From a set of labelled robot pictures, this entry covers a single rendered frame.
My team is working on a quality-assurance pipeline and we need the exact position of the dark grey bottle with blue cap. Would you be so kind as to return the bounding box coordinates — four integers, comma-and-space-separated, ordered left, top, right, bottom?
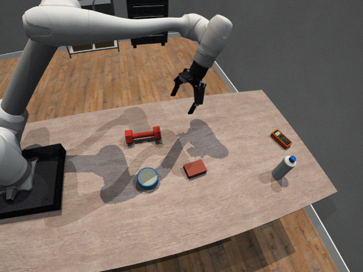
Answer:
272, 156, 296, 180

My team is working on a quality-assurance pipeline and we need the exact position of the red dumbbell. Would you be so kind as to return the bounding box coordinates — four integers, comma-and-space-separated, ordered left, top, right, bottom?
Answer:
125, 126, 161, 144

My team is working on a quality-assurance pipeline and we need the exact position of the orange digital multimeter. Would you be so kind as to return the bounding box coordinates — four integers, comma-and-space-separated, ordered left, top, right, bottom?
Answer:
271, 129, 292, 149

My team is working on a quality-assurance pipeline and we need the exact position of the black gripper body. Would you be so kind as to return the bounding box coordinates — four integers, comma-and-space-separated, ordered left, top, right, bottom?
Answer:
189, 61, 209, 85

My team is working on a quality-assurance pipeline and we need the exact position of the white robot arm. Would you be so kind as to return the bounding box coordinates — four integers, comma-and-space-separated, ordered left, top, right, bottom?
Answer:
0, 0, 233, 201

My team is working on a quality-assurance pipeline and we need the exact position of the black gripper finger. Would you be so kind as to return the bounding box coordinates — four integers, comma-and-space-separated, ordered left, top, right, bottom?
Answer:
188, 79, 206, 114
171, 69, 189, 96

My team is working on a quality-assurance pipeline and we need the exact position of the red-brown rectangular block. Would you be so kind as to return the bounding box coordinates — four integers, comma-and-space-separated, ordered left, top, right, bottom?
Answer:
183, 159, 207, 179

